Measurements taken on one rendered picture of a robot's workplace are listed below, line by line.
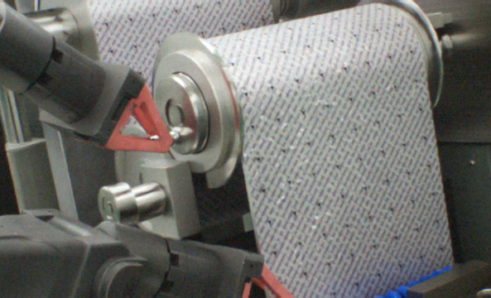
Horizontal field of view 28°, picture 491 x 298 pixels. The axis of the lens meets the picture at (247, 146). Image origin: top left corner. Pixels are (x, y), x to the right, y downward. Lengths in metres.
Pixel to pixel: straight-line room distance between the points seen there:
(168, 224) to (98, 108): 0.17
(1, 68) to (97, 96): 0.09
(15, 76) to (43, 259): 0.18
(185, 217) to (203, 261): 0.11
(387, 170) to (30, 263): 0.43
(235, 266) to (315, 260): 0.12
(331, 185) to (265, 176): 0.08
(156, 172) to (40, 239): 0.27
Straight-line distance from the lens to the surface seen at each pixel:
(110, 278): 0.73
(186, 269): 0.82
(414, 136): 1.01
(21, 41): 0.80
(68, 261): 0.70
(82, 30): 1.10
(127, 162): 1.07
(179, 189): 0.93
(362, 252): 0.97
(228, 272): 0.84
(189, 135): 0.90
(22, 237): 0.68
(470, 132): 1.12
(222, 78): 0.87
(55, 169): 1.24
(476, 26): 1.08
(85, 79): 0.83
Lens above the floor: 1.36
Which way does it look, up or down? 9 degrees down
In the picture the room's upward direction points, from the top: 10 degrees counter-clockwise
